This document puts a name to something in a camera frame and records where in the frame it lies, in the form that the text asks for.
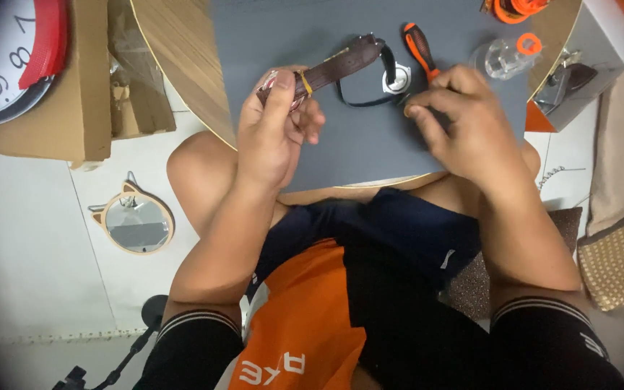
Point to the brown dotted cushion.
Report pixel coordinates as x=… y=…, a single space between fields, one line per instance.
x=469 y=287

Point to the orange black navy shirt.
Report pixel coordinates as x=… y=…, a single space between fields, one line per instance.
x=377 y=303

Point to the person's left hand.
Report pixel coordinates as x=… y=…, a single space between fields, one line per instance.
x=263 y=146

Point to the cat-ear wooden frame mirror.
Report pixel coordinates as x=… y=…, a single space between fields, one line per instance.
x=136 y=222

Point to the beige checked cushion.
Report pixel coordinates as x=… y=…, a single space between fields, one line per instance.
x=623 y=254

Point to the person's right hand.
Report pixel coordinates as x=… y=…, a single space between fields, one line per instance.
x=474 y=135

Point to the brown cardboard box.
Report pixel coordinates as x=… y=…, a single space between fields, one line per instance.
x=84 y=81

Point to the black tripod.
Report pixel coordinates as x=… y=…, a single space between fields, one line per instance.
x=144 y=330

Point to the grey work mat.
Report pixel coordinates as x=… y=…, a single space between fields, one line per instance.
x=366 y=141

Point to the orange tape roll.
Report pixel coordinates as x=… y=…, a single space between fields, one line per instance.
x=515 y=8

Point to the white wall clock red rim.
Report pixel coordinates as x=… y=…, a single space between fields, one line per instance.
x=3 y=54

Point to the yellow rubber band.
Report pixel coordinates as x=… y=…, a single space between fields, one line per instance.
x=305 y=84

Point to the orange black screwdriver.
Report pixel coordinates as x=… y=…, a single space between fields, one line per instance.
x=420 y=49

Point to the white grey appliance box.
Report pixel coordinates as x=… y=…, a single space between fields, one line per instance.
x=583 y=59

